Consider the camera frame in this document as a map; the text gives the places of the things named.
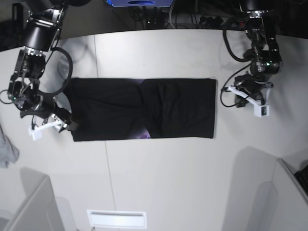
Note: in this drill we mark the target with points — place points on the white table slot plate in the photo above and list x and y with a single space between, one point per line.
117 219

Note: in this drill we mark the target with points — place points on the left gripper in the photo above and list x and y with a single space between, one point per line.
253 86

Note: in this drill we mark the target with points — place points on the grey cloth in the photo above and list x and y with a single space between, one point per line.
9 154

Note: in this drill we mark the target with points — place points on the white partition panel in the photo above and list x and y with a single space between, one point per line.
39 209
280 204

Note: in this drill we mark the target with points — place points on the white left partition panel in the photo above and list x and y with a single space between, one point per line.
39 209

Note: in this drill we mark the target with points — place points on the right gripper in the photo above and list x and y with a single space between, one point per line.
43 105

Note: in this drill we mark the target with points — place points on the black keyboard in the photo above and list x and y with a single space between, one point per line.
302 178

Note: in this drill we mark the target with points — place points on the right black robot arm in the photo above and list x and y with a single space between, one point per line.
43 28

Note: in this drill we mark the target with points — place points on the black T-shirt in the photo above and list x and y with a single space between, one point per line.
109 109

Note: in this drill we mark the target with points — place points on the blue box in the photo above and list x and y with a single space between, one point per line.
146 3

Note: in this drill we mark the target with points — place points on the white right partition panel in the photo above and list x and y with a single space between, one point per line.
280 204

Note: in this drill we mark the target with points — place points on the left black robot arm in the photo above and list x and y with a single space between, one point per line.
263 58

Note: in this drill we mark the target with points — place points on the white power strip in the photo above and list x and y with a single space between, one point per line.
217 22

